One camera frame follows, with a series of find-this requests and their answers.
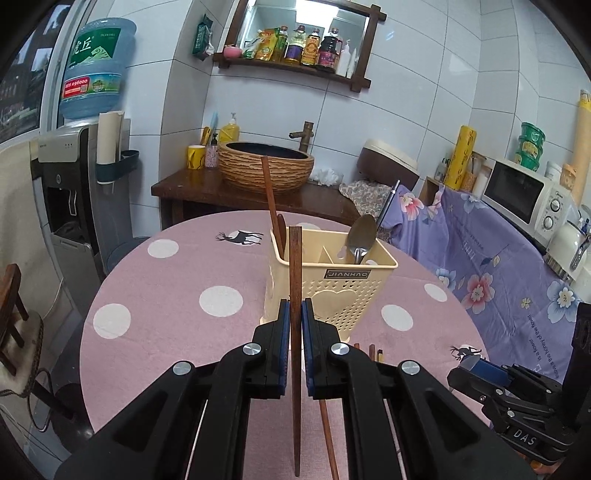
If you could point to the small wooden chair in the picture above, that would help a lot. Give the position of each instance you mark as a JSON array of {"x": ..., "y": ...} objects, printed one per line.
[{"x": 18, "y": 332}]

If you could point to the brown sauce bottle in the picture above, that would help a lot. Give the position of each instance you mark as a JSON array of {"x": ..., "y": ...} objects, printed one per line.
[{"x": 311, "y": 50}]

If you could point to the small pink dotted bottle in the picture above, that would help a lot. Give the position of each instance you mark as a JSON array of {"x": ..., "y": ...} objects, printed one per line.
[{"x": 212, "y": 154}]

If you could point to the wooden spoon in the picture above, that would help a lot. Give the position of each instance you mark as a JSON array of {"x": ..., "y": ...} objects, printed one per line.
[{"x": 282, "y": 230}]

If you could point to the toothbrushes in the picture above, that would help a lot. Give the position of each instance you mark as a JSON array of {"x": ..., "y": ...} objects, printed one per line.
[{"x": 208, "y": 129}]

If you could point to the cooking oil bottle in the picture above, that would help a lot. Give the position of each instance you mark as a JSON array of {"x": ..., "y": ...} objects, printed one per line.
[{"x": 295, "y": 48}]

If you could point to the metal spoon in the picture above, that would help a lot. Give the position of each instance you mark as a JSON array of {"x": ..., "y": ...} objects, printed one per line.
[{"x": 362, "y": 235}]

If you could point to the yellow soap pump bottle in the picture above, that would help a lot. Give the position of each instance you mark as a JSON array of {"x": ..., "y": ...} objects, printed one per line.
[{"x": 229, "y": 131}]

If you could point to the white lidded jar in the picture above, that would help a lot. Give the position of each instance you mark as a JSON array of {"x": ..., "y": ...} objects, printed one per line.
[{"x": 552, "y": 170}]

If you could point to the cream paper cup tube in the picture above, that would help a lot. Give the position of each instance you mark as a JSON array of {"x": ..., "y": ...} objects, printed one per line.
[{"x": 110, "y": 138}]

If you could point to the white plastic bag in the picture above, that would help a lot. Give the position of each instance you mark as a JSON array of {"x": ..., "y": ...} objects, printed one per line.
[{"x": 325, "y": 176}]

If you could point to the brown and cream rice cooker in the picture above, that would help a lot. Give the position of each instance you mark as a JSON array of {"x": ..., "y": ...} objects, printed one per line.
[{"x": 388, "y": 164}]

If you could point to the dark chopstick with silver end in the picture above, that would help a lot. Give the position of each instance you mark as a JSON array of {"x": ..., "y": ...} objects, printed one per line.
[{"x": 390, "y": 201}]

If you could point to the green seasoning bottle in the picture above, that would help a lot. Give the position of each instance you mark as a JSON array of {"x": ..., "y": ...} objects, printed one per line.
[{"x": 280, "y": 44}]

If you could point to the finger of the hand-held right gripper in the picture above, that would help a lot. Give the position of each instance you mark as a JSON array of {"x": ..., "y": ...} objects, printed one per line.
[
  {"x": 487, "y": 370},
  {"x": 501, "y": 410}
]

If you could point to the small floral cloth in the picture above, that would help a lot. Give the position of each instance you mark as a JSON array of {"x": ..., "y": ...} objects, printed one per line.
[{"x": 362, "y": 191}]

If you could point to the orange lidded jar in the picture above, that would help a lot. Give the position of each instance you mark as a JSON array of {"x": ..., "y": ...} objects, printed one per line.
[{"x": 569, "y": 177}]

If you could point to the stack of green noodle cups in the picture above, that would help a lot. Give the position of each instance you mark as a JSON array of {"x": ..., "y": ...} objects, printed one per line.
[{"x": 530, "y": 147}]

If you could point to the yellow seasoning pouch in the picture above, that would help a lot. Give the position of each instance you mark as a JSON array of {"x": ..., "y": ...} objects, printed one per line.
[{"x": 263, "y": 46}]

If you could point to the blue water jug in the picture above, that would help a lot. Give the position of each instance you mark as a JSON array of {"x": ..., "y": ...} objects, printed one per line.
[{"x": 94, "y": 69}]

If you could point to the bamboo style faucet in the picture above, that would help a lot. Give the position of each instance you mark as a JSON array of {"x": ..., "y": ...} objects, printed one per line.
[{"x": 304, "y": 136}]

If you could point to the cream perforated utensil holder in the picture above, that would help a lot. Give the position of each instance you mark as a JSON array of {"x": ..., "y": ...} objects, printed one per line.
[{"x": 351, "y": 290}]

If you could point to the purple floral cloth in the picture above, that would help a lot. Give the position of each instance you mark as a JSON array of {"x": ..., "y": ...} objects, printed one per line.
[{"x": 498, "y": 277}]

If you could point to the bunch of brown chopsticks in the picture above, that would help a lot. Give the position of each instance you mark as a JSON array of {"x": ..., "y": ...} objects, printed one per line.
[{"x": 328, "y": 429}]

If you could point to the green hanging packet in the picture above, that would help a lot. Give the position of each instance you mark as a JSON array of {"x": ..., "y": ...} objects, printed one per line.
[{"x": 203, "y": 39}]

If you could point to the white electric kettle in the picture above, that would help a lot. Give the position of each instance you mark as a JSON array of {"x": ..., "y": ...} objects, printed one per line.
[{"x": 565, "y": 249}]

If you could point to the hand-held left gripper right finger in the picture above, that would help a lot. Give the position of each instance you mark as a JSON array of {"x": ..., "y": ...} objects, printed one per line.
[{"x": 308, "y": 346}]

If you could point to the translucent pink plastic spoon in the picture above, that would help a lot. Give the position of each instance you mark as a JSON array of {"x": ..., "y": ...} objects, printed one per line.
[{"x": 344, "y": 253}]

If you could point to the reddish wooden chopstick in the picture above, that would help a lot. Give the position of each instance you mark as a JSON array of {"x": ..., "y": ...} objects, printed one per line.
[
  {"x": 268, "y": 194},
  {"x": 295, "y": 323}
]

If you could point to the white microwave oven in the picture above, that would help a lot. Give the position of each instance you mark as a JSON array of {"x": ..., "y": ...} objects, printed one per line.
[{"x": 517, "y": 194}]

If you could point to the water dispenser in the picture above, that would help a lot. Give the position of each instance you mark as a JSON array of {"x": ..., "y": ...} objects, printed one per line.
[{"x": 64, "y": 194}]

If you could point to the woven pattern sink basin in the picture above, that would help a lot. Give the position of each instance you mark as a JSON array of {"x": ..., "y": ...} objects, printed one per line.
[{"x": 263, "y": 168}]

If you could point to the wooden crate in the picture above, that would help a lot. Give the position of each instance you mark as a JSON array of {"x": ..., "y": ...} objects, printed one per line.
[{"x": 431, "y": 189}]

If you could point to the grey round bin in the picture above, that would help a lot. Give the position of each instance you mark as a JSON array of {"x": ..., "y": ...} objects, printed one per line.
[{"x": 127, "y": 254}]

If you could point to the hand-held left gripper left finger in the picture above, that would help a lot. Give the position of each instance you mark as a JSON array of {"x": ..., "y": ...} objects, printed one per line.
[{"x": 282, "y": 346}]

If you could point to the dark purple sauce bottle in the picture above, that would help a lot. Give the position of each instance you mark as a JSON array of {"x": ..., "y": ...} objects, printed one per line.
[{"x": 328, "y": 53}]

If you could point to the teal cup holder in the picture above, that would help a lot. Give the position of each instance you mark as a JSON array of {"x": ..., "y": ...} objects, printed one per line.
[{"x": 122, "y": 166}]

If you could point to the yellow cling film roll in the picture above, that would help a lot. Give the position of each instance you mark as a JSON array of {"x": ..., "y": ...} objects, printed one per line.
[{"x": 460, "y": 157}]

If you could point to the yellow mug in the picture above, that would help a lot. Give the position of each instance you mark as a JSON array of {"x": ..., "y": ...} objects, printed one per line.
[{"x": 195, "y": 158}]

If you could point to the glass window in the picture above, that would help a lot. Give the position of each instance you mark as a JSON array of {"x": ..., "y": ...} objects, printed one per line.
[{"x": 32, "y": 78}]

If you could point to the white plastic bottle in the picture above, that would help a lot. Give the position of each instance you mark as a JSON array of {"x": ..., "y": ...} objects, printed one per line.
[{"x": 343, "y": 62}]

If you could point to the dark wooden counter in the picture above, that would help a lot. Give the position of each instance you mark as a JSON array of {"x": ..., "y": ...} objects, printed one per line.
[{"x": 207, "y": 189}]

